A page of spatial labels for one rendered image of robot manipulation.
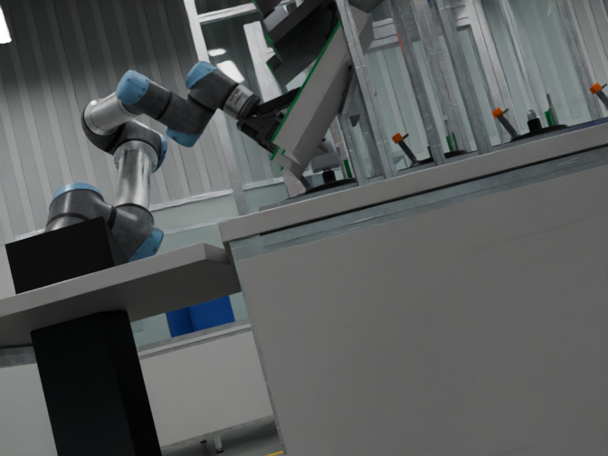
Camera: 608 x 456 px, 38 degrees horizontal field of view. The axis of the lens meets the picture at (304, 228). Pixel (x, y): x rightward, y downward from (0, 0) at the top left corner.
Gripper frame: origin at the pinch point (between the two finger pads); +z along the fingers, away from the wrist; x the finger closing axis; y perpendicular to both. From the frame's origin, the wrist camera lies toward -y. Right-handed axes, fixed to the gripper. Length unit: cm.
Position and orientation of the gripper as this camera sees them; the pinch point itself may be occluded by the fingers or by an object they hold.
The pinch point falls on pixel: (324, 148)
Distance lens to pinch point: 204.2
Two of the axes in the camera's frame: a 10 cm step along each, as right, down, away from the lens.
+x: 0.4, -1.4, -9.9
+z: 8.3, 5.6, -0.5
